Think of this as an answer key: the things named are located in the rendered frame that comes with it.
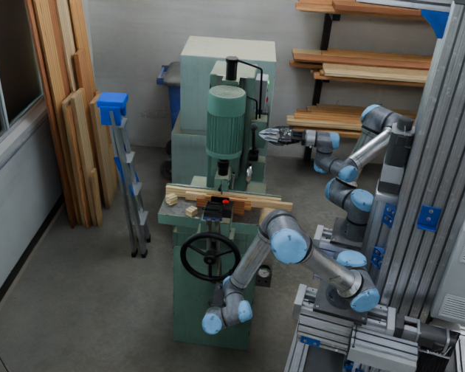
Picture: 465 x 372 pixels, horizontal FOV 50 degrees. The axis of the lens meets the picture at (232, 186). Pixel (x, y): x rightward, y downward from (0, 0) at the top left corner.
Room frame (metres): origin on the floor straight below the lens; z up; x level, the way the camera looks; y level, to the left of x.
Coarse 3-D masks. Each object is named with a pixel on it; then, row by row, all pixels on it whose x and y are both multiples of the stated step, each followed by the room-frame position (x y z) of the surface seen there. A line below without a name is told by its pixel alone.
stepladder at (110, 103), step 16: (112, 96) 2.84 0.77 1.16; (112, 112) 2.73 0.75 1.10; (112, 128) 2.74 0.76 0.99; (112, 144) 2.74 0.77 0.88; (128, 144) 2.91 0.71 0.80; (128, 160) 2.79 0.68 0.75; (128, 176) 2.76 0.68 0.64; (128, 192) 2.72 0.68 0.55; (128, 208) 2.76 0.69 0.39; (128, 224) 2.73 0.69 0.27; (144, 224) 2.76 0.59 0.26; (144, 240) 2.77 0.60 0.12; (144, 256) 2.71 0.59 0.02
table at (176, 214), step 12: (168, 204) 2.08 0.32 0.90; (180, 204) 2.09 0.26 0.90; (192, 204) 2.10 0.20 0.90; (168, 216) 1.99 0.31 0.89; (180, 216) 1.99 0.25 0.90; (240, 216) 2.02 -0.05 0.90; (252, 216) 2.03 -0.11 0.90; (240, 228) 1.96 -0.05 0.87; (252, 228) 1.96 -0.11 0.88; (204, 240) 1.88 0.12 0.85
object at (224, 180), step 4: (228, 168) 2.20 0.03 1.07; (216, 172) 2.15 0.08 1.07; (228, 172) 2.16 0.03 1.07; (216, 176) 2.11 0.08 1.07; (220, 176) 2.11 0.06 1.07; (224, 176) 2.11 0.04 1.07; (228, 176) 2.12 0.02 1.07; (216, 180) 2.09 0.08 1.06; (220, 180) 2.09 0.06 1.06; (224, 180) 2.09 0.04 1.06; (228, 180) 2.09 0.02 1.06; (216, 184) 2.09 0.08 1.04; (220, 184) 2.09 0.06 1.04; (224, 184) 2.09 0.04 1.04; (228, 184) 2.10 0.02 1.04; (216, 188) 2.09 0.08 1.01; (224, 188) 2.09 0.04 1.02
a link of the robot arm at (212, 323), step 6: (210, 312) 1.38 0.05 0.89; (216, 312) 1.37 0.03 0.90; (204, 318) 1.34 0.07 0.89; (210, 318) 1.33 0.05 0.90; (216, 318) 1.33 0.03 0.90; (204, 324) 1.32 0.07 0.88; (210, 324) 1.32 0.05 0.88; (216, 324) 1.32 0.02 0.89; (222, 324) 1.33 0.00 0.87; (204, 330) 1.31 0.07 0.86; (210, 330) 1.31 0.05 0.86; (216, 330) 1.31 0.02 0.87
